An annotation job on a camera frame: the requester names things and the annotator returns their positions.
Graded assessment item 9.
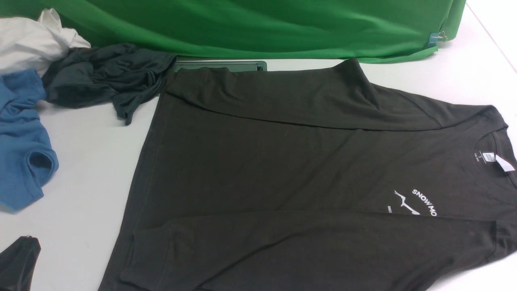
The gray long-sleeved shirt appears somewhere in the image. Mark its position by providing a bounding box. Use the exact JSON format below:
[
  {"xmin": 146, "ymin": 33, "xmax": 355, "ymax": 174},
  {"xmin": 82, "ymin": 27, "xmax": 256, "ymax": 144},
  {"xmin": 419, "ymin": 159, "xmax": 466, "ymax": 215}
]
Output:
[{"xmin": 99, "ymin": 59, "xmax": 516, "ymax": 291}]

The blue binder clip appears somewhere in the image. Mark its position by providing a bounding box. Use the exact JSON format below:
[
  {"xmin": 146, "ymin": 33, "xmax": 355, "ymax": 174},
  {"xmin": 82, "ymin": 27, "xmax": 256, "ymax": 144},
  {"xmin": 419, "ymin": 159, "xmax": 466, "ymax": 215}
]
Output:
[{"xmin": 427, "ymin": 31, "xmax": 448, "ymax": 48}]

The black garment at corner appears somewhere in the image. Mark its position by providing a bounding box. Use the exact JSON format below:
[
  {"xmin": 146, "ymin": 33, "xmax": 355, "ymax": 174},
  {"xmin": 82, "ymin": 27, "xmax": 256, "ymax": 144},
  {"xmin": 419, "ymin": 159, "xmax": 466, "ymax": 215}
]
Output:
[{"xmin": 0, "ymin": 236, "xmax": 41, "ymax": 291}]

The dark teal crumpled shirt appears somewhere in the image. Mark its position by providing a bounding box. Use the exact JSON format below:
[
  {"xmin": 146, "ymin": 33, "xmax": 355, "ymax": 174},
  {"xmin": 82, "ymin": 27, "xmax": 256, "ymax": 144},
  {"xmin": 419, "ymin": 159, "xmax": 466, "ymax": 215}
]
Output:
[{"xmin": 42, "ymin": 44, "xmax": 177, "ymax": 125}]

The green backdrop cloth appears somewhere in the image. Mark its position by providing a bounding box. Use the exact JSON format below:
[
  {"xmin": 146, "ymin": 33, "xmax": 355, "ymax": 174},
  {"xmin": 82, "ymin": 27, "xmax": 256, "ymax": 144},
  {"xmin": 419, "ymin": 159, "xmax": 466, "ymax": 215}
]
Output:
[{"xmin": 1, "ymin": 0, "xmax": 467, "ymax": 64}]

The blue crumpled shirt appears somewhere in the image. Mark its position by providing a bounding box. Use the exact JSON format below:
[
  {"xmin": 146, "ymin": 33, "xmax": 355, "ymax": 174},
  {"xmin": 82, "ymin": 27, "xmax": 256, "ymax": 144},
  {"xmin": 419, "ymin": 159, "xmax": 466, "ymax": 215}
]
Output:
[{"xmin": 0, "ymin": 69, "xmax": 59, "ymax": 212}]

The white crumpled shirt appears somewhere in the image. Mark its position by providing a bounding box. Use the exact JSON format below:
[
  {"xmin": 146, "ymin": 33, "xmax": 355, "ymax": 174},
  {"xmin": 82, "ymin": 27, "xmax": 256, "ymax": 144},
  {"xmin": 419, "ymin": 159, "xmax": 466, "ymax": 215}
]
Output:
[{"xmin": 0, "ymin": 8, "xmax": 91, "ymax": 77}]

